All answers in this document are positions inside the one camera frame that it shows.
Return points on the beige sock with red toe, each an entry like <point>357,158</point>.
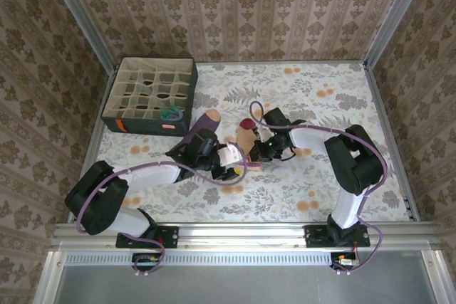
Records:
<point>254,167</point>
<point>246,140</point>

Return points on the light blue sock green toe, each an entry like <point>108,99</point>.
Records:
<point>165,114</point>
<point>174,113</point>

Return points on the dark fabric divider organizer box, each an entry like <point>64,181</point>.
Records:
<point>142,126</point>

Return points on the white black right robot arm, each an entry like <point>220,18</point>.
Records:
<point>356,161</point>

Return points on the floral printed tablecloth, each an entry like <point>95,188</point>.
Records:
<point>320,87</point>

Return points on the grey metal panel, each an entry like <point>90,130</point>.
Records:
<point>231,286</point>

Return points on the black power connector box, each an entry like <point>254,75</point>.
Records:
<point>343,259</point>
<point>146,259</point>

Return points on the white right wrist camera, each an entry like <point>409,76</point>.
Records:
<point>263,135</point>

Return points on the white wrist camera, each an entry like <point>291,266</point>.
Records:
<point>263,135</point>
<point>229,154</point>

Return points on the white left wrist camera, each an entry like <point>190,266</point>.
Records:
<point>229,154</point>

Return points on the long aluminium mounting rail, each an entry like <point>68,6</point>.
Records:
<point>242,234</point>

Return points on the thin aluminium table edge rail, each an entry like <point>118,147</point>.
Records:
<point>285,62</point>

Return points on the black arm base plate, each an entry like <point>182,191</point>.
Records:
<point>172,236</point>
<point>311,238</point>

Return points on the aluminium table side rail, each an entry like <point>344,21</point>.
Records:
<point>392,140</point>
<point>94,140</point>

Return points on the aluminium frame post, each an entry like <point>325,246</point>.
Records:
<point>80,15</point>
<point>395,15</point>

